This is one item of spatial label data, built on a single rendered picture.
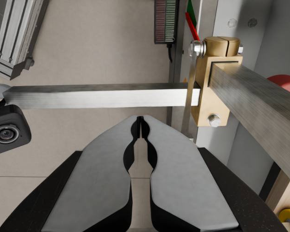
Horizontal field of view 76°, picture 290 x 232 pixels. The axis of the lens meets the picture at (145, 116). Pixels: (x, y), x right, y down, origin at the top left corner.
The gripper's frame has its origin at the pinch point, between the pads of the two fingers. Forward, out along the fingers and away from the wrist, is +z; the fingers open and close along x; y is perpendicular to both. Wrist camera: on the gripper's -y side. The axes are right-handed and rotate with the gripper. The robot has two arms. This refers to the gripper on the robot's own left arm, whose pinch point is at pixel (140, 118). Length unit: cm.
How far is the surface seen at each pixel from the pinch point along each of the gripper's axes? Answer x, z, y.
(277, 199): 26.9, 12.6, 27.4
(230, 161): 32, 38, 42
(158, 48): 10, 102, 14
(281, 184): 26.9, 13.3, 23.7
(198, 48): 8.2, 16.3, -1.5
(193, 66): 6.7, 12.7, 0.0
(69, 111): -50, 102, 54
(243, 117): 10.0, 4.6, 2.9
